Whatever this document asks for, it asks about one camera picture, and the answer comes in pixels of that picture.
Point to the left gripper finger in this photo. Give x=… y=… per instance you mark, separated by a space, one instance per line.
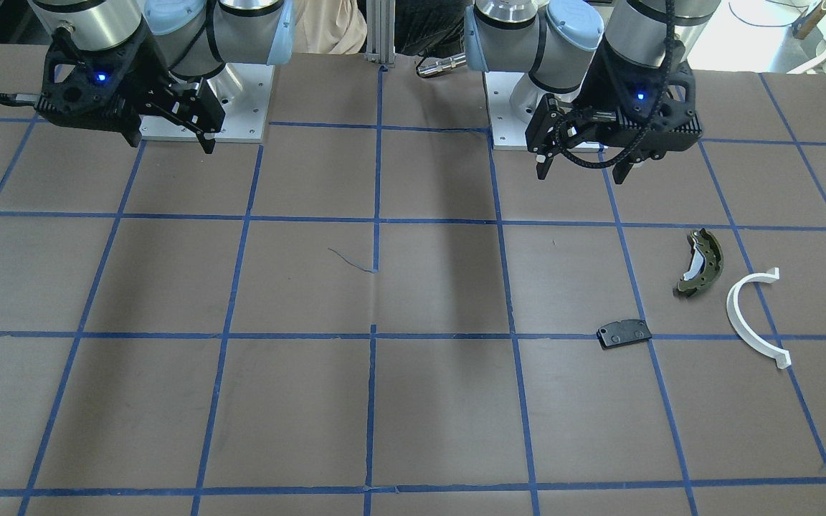
x=544 y=159
x=621 y=170

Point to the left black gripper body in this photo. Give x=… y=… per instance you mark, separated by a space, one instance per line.
x=605 y=80

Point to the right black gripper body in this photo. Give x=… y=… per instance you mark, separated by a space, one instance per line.
x=142 y=80

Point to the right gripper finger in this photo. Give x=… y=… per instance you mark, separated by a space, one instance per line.
x=205 y=134
x=18 y=99

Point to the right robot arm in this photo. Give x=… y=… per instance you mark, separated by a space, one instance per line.
x=196 y=38

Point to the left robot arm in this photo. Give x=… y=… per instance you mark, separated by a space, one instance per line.
x=556 y=43

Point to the olive brake shoe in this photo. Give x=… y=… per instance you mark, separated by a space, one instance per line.
x=706 y=264

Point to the black brake pad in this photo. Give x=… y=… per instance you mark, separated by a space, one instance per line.
x=620 y=333

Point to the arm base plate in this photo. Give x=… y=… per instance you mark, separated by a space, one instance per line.
x=511 y=98
x=244 y=90

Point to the white curved plastic bracket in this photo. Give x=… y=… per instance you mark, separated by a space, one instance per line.
x=738 y=321

